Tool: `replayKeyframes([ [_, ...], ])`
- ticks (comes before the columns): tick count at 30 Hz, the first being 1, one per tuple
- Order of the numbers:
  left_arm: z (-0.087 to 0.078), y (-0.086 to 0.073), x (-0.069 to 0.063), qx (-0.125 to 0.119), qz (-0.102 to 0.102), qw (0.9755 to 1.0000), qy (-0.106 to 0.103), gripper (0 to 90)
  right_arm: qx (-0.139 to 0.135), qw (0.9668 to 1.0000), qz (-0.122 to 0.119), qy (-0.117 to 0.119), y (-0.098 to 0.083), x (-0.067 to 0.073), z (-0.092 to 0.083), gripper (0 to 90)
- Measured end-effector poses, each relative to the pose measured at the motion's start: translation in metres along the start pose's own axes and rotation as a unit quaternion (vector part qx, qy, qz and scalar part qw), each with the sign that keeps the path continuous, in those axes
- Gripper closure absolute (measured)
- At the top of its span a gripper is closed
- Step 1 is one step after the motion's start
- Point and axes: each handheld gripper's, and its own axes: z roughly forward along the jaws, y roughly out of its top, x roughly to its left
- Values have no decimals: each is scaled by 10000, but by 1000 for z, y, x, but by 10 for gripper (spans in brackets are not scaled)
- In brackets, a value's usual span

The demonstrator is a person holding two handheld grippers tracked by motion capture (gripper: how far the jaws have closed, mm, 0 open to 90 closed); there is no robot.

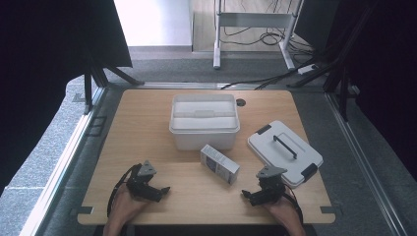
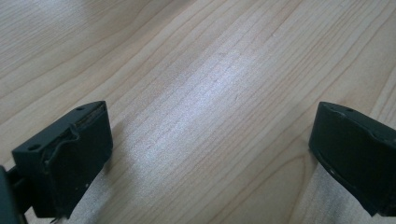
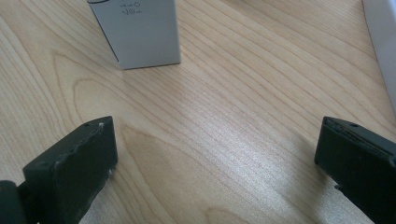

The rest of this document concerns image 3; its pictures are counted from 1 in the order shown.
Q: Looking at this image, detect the white plastic storage bin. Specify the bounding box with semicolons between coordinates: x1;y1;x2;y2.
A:
361;0;396;117

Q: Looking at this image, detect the grey white carton box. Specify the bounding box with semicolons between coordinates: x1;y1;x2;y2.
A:
87;0;182;70

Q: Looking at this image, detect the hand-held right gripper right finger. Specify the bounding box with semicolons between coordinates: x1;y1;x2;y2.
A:
314;116;396;224

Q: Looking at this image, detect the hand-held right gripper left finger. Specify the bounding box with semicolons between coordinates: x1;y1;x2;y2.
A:
21;116;119;224

